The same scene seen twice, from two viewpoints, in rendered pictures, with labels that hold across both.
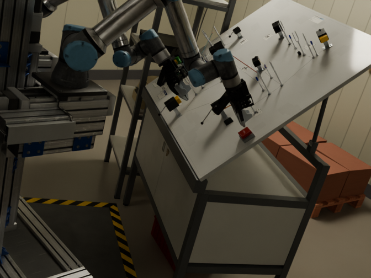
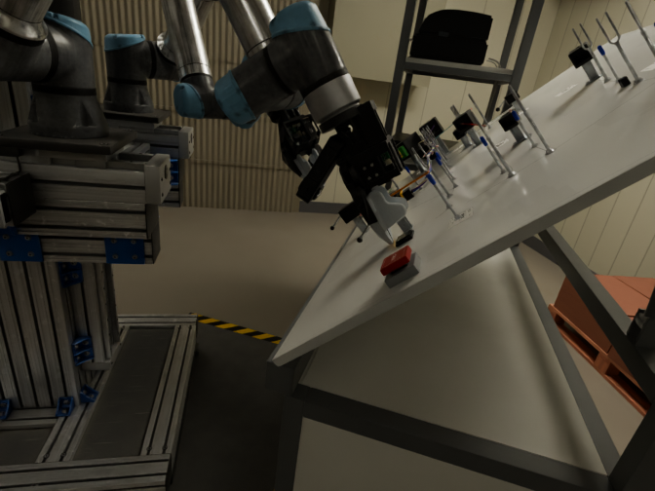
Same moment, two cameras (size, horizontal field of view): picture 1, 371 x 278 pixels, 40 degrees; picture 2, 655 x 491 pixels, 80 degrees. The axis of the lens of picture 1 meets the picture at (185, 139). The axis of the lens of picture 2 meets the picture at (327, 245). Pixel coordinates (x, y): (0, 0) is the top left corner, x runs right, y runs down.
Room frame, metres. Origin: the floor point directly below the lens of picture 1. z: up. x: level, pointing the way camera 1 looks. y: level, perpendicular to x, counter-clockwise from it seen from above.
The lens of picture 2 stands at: (1.56, -0.48, 1.35)
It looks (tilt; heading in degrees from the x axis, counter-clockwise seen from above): 23 degrees down; 34
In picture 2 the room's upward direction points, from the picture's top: 8 degrees clockwise
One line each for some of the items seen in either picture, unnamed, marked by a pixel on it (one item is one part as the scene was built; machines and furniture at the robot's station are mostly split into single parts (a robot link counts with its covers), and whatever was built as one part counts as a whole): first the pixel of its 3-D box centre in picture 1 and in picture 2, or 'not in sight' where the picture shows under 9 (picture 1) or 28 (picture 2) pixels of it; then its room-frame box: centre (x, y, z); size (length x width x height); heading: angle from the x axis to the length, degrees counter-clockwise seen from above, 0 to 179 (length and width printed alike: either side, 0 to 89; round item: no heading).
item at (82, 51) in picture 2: (77, 42); (57, 50); (1.94, 0.51, 1.33); 0.13 x 0.12 x 0.14; 22
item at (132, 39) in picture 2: not in sight; (128, 56); (2.28, 0.88, 1.33); 0.13 x 0.12 x 0.14; 168
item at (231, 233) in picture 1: (211, 173); (433, 343); (2.66, -0.20, 0.60); 1.17 x 0.58 x 0.40; 22
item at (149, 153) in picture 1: (152, 146); not in sight; (2.80, 0.18, 0.60); 0.55 x 0.02 x 0.39; 22
